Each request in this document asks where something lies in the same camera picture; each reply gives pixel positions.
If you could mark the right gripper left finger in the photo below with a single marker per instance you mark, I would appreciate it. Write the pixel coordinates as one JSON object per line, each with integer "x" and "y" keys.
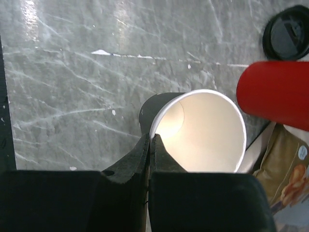
{"x": 113, "y": 200}

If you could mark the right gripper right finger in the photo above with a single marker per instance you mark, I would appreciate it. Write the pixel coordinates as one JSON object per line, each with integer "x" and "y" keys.
{"x": 180, "y": 201}

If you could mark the black paper coffee cup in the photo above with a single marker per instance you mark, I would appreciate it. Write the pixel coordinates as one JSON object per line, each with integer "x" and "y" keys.
{"x": 203, "y": 130}

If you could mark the black coffee cup lid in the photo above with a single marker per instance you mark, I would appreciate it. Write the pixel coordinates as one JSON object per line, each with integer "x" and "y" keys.
{"x": 286, "y": 35}

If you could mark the cream two-tier shelf rack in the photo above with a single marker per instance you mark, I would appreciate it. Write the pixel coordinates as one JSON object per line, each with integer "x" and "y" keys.
{"x": 256, "y": 149}

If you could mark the brown snack bag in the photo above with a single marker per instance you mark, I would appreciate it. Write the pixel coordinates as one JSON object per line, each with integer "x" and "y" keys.
{"x": 284, "y": 170}

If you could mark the red straw holder cup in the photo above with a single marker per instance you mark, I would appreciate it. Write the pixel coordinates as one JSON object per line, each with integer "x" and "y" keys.
{"x": 277, "y": 91}

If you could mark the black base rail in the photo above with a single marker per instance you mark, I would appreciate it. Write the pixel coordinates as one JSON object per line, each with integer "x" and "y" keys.
{"x": 7, "y": 154}

